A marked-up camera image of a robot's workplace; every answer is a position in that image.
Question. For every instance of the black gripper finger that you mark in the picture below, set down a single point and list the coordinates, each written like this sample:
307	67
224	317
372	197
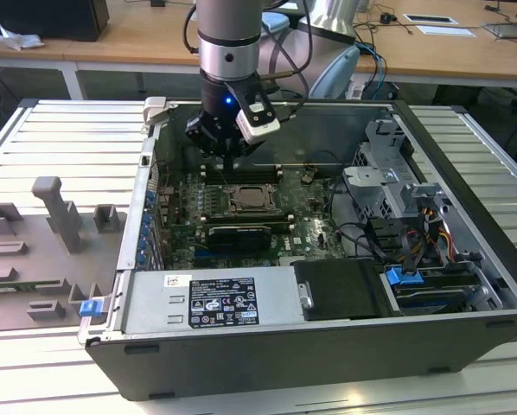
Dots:
245	149
198	132

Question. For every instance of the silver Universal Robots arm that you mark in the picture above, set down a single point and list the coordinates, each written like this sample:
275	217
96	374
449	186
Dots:
228	34

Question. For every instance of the black RAM slot bank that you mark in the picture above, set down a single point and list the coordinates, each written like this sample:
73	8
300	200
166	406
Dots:
241	219
258	175

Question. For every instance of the grey case corner latch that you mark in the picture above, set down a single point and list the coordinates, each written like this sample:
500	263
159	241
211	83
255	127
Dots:
155	110

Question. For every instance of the black graphics card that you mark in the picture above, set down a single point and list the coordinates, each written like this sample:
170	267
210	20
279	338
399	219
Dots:
241	238

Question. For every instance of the long wooden desk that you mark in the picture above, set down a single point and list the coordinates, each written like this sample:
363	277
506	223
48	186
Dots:
155	43

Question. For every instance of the green motherboard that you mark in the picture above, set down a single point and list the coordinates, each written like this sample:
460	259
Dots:
310	233

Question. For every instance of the pale blue teach pendant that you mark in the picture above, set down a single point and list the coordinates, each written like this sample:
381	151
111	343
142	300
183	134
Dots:
340	69

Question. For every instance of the small white adapter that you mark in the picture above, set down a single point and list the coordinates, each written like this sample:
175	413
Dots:
356	90

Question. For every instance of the grey metal drive cage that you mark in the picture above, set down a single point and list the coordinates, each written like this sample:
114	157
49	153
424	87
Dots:
371	181

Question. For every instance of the black plastic shroud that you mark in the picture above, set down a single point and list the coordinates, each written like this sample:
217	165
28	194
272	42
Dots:
340	289

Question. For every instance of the silver power supply unit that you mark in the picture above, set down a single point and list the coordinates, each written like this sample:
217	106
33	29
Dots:
155	302

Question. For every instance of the black computer tower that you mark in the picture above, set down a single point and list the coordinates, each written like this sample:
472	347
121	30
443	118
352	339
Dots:
46	17

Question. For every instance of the small black desk device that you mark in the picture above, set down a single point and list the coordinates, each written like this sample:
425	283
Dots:
387	18

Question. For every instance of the crumpled clear plastic wrap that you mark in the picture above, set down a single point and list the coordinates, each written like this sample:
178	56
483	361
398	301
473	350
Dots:
18	38

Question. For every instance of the blue disk carrier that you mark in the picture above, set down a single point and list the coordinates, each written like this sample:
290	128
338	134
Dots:
403	276

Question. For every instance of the blue case latch clip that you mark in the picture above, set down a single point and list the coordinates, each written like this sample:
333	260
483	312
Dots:
90	309

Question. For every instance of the black open PC case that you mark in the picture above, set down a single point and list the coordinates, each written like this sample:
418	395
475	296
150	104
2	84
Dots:
284	359

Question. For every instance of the grey parts rack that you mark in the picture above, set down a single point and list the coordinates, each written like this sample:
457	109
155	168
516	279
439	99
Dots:
25	268

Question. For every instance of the silver desk grommet plate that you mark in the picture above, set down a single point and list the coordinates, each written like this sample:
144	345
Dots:
430	18

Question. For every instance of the white paper sheet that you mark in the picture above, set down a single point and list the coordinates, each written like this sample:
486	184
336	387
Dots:
446	30

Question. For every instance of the dark disk drive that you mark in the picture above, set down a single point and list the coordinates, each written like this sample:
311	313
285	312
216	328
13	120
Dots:
431	298

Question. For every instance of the green RAM stick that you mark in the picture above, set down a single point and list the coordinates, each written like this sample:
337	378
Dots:
8	285

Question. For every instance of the clear flat tray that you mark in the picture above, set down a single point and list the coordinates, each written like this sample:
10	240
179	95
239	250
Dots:
509	30

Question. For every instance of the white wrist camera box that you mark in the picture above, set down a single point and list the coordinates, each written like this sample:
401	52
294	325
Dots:
258	127

